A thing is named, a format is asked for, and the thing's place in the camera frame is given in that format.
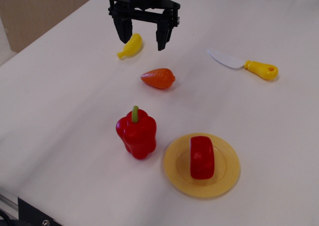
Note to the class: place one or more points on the red toy sushi piece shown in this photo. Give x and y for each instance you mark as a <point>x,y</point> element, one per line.
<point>202,160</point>

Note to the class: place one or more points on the aluminium table frame rail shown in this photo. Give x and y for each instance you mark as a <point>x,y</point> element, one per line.
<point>8,202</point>

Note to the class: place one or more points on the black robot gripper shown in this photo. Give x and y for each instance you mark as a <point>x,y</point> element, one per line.
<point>155,11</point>

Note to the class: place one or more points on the toy knife yellow handle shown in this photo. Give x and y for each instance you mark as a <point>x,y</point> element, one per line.
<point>263,70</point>

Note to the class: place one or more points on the red toy bell pepper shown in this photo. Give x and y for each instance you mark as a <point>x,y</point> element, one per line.
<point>137,130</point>

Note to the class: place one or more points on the black corner bracket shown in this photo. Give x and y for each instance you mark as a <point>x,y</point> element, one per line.
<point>29,214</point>

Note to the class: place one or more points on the yellow plastic plate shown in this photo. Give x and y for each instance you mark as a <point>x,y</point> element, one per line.
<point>176,164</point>

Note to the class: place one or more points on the orange toy carrot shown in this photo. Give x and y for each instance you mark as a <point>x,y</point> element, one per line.
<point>162,78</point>

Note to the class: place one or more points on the yellow toy banana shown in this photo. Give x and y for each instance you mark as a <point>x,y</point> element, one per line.
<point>132,47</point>

